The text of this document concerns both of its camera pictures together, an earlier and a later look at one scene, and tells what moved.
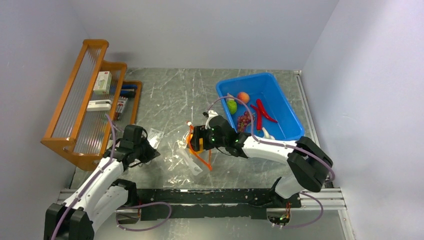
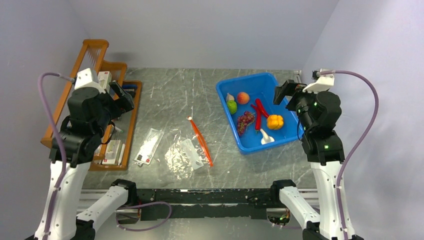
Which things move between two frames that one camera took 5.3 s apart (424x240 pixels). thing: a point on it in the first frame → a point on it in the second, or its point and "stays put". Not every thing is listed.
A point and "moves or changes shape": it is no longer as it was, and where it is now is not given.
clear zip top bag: (182, 166) moves or changes shape
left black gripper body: (146, 152) → (112, 110)
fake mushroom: (266, 135) stays put
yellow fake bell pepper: (189, 147) → (275, 122)
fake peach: (244, 97) stays put
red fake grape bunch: (243, 121) stays put
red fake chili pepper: (263, 112) stays put
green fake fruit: (232, 106) stays put
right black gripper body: (210, 140) → (302, 101)
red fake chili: (259, 118) stays put
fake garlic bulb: (229, 99) stays put
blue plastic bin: (275, 118) stays put
